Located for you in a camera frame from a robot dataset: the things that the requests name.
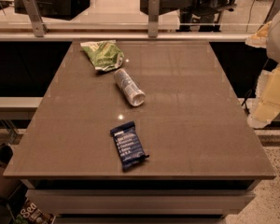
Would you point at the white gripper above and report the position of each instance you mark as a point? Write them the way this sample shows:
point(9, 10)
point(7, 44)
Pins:
point(268, 82)

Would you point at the silver redbull can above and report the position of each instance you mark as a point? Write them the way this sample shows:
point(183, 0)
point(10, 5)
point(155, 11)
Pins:
point(130, 90)

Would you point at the blue snack bar wrapper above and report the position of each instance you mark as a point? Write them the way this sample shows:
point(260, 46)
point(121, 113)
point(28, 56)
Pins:
point(128, 145)

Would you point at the green chip bag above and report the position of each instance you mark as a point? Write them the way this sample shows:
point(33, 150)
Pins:
point(105, 56)

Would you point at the magazine on lower left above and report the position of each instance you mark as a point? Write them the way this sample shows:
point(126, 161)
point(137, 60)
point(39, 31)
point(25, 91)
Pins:
point(31, 214)

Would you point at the brown bin lower left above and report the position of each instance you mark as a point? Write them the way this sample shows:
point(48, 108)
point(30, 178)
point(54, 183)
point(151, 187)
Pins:
point(7, 186)

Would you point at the right metal railing bracket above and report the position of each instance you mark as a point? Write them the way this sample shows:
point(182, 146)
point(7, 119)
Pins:
point(274, 9)

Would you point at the metal railing bracket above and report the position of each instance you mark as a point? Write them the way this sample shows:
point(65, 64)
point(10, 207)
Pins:
point(39, 27)
point(153, 17)
point(274, 9)

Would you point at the middle metal railing bracket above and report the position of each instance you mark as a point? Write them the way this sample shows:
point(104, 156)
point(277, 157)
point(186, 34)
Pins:
point(153, 17)

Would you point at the left metal railing bracket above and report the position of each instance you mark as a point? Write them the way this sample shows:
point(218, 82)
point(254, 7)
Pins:
point(39, 27)

